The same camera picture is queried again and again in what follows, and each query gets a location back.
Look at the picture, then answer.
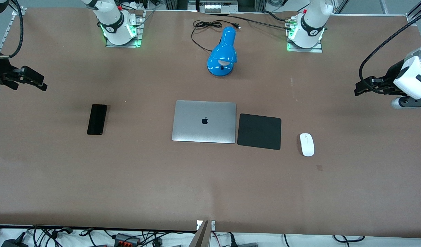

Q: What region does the black mouse pad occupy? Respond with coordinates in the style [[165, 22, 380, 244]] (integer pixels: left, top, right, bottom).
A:
[[237, 113, 282, 150]]

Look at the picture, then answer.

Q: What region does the silver laptop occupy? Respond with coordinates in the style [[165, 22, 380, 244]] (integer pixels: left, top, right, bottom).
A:
[[172, 100, 237, 144]]

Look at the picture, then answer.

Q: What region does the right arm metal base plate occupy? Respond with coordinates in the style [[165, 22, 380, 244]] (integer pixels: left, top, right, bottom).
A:
[[106, 10, 145, 48]]

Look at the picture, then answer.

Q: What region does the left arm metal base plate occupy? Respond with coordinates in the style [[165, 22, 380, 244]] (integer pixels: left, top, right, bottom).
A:
[[287, 16, 323, 53]]

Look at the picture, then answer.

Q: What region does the black smartphone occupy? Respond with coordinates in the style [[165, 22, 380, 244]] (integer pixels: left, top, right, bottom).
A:
[[87, 104, 108, 135]]

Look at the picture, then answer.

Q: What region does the white computer mouse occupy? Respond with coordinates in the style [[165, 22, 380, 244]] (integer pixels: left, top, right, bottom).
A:
[[300, 133, 315, 157]]

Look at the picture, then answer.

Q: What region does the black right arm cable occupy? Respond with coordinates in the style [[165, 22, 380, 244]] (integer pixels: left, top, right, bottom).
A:
[[0, 0, 24, 59]]

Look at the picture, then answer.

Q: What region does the grey box with orange buttons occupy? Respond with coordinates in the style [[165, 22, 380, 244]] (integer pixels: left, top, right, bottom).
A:
[[114, 233, 141, 247]]

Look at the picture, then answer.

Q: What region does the thin black lamp cord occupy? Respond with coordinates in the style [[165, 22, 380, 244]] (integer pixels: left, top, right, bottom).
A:
[[191, 20, 241, 52]]

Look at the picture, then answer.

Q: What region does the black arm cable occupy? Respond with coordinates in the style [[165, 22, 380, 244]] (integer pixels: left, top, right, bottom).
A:
[[359, 19, 421, 95], [0, 0, 24, 59]]

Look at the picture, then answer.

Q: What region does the blue desk lamp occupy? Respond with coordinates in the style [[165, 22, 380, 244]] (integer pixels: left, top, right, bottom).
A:
[[207, 26, 238, 77]]

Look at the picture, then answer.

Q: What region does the grey post with metal bracket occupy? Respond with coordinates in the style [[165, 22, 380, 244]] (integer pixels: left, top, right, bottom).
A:
[[188, 220, 216, 247]]

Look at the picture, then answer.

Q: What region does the black power adapter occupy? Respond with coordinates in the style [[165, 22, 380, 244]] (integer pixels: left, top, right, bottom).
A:
[[1, 237, 28, 247]]

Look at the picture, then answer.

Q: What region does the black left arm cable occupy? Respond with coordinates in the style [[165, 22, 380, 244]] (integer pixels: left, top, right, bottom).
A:
[[359, 19, 421, 95]]

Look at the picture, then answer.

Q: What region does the thick black braided cable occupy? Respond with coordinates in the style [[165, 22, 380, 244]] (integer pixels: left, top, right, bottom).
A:
[[228, 14, 294, 32]]

